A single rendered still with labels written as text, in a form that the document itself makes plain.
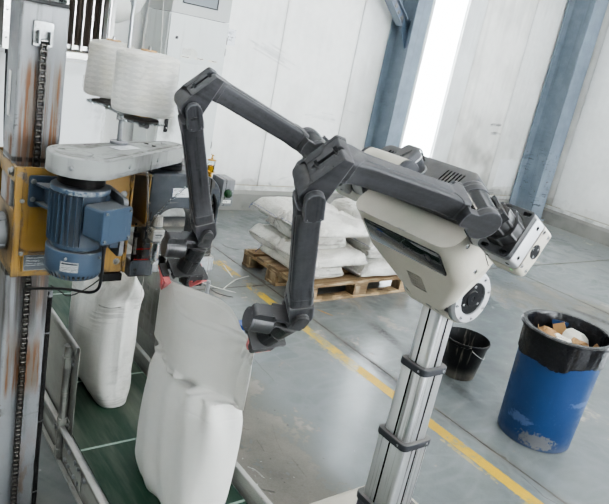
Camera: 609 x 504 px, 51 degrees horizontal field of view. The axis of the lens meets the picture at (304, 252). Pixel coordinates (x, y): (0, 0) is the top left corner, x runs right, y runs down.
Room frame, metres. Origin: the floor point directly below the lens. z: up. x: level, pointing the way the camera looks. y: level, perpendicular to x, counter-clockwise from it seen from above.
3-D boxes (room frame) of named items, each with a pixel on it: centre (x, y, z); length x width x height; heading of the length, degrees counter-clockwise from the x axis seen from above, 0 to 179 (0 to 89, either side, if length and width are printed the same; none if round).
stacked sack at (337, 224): (4.77, -0.15, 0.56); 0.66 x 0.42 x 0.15; 129
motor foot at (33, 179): (1.64, 0.68, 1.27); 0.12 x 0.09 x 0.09; 129
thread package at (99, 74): (1.90, 0.66, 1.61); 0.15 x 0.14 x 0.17; 39
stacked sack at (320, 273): (4.88, 0.02, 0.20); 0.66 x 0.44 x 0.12; 39
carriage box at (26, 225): (1.80, 0.73, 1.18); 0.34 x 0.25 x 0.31; 129
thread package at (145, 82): (1.70, 0.49, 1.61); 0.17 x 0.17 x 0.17
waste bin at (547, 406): (3.22, -1.46, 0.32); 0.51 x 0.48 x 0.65; 129
